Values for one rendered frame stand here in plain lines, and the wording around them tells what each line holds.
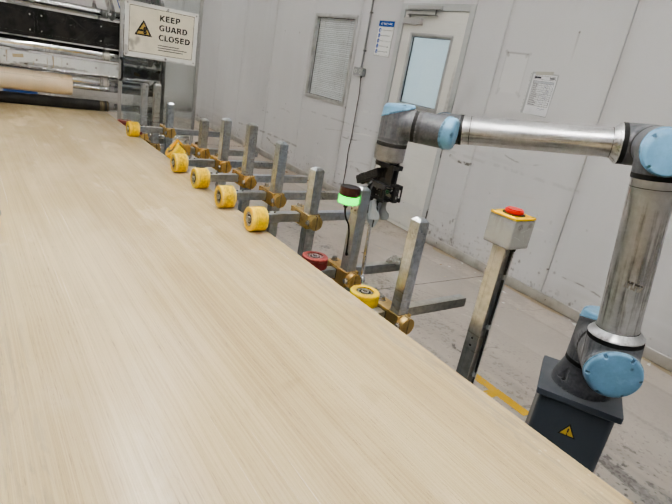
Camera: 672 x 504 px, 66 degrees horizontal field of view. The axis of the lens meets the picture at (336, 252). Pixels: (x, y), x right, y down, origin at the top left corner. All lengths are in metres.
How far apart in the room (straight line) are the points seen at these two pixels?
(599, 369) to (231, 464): 1.12
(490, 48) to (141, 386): 4.23
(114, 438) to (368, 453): 0.38
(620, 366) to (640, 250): 0.32
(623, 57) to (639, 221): 2.66
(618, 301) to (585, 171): 2.59
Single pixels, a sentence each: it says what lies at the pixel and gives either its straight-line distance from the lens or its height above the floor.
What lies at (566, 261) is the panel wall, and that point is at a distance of 4.20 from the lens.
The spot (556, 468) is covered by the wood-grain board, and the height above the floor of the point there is 0.90.
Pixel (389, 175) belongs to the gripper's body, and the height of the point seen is 1.18.
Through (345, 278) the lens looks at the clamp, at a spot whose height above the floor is 0.85.
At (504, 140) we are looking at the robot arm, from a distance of 1.63.
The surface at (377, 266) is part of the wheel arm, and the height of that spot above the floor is 0.86.
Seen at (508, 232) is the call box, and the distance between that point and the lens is 1.14.
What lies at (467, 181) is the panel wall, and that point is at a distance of 4.75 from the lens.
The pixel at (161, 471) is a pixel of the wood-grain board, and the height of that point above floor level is 0.90.
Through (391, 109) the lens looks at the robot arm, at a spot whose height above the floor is 1.36.
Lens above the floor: 1.45
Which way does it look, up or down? 20 degrees down
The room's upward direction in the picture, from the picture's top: 10 degrees clockwise
